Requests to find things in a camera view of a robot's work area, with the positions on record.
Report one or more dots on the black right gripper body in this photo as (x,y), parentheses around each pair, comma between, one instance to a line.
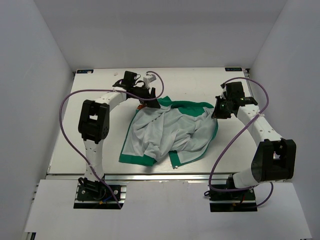
(227,113)

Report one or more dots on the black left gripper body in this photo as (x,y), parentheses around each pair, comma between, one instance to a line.
(142,92)

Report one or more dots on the green jacket with white lining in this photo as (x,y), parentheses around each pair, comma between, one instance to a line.
(181,130)

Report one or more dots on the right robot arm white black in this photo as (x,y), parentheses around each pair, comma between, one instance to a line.
(274,159)

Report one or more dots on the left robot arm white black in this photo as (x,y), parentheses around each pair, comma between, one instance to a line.
(94,121)

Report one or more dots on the blue label sticker right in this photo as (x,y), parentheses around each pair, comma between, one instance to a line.
(233,69)

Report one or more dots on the blue label sticker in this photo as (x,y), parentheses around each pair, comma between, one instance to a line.
(84,71)
(233,69)

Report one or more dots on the blue label sticker left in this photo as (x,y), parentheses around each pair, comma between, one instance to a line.
(84,71)

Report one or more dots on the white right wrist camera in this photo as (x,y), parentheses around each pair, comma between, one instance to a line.
(223,94)

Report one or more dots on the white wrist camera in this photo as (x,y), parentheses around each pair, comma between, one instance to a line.
(223,94)
(148,79)

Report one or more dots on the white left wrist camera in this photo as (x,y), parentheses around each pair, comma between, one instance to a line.
(148,79)

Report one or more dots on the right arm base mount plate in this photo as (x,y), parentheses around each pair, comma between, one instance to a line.
(224,197)

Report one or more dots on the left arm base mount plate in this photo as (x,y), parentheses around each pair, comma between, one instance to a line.
(94,195)

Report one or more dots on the aluminium table front rail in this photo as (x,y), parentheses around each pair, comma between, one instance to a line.
(135,177)

